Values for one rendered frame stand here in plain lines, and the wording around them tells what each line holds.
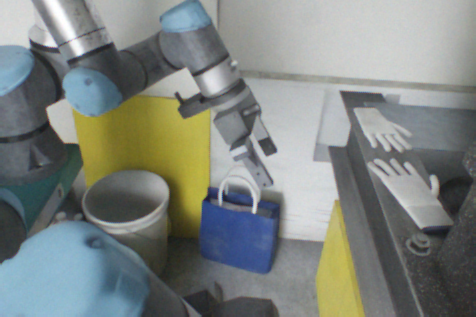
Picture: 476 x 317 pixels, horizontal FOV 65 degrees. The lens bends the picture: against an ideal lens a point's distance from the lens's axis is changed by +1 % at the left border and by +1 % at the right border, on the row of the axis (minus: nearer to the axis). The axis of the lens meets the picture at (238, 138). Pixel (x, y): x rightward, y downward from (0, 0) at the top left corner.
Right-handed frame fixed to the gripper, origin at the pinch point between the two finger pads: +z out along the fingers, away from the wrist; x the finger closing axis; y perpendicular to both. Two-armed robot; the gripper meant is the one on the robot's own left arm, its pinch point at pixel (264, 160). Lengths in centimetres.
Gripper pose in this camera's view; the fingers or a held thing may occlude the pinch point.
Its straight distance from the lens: 70.4
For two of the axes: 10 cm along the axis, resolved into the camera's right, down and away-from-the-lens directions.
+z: 4.8, 8.2, 3.3
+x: 1.6, -4.5, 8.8
